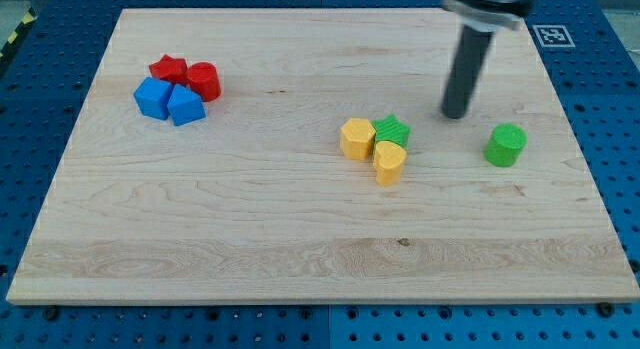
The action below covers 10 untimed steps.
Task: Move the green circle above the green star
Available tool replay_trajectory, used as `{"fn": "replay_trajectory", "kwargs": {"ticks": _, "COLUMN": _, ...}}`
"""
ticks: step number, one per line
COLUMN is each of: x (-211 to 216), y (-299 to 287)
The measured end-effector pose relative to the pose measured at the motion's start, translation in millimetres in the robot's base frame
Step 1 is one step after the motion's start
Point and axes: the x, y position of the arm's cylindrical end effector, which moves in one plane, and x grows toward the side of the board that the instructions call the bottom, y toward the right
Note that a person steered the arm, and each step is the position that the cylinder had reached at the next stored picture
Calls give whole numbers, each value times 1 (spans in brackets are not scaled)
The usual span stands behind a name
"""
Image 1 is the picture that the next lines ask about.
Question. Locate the light wooden board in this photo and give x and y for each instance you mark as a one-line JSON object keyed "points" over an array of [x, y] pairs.
{"points": [[257, 204]]}

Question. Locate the blue cube block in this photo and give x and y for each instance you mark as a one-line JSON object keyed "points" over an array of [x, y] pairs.
{"points": [[152, 96]]}

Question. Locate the yellow black hazard tape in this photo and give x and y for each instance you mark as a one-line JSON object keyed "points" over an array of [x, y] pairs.
{"points": [[17, 37]]}

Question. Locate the yellow heart block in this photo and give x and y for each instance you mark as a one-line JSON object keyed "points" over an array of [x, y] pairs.
{"points": [[388, 161]]}

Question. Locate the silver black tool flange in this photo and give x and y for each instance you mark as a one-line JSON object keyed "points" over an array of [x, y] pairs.
{"points": [[490, 15]]}

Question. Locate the yellow hexagon block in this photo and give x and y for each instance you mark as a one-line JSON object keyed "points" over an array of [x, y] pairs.
{"points": [[357, 138]]}

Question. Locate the red star block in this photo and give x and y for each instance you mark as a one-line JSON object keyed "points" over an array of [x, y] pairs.
{"points": [[170, 69]]}

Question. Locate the red cylinder block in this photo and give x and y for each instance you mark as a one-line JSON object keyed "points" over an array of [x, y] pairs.
{"points": [[203, 79]]}

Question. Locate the blue pentagon block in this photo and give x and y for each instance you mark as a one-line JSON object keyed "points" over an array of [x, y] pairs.
{"points": [[185, 106]]}

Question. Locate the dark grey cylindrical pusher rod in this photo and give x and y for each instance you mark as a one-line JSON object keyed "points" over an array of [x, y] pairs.
{"points": [[465, 71]]}

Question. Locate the green cylinder block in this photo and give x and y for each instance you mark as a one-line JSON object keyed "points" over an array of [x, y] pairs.
{"points": [[505, 144]]}

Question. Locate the white fiducial marker tag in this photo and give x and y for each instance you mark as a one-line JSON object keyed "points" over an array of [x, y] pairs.
{"points": [[553, 36]]}

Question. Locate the green star block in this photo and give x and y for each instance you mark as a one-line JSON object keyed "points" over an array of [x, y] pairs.
{"points": [[393, 130]]}

